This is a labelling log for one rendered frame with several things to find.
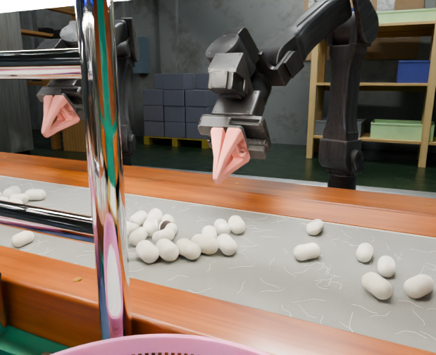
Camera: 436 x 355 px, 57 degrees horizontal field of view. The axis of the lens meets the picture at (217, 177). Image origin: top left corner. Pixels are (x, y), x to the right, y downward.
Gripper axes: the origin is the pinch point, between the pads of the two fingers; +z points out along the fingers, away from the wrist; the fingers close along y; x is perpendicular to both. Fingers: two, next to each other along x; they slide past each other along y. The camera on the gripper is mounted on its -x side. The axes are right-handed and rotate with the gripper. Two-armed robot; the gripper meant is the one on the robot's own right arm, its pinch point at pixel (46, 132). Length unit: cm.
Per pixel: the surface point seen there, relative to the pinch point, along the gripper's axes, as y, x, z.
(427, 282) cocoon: 64, -4, 20
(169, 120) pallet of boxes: -226, 334, -319
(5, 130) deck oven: -336, 212, -178
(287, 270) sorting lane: 51, -2, 20
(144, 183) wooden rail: 18.6, 9.9, 2.9
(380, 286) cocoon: 60, -6, 22
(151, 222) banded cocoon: 30.9, -1.9, 16.6
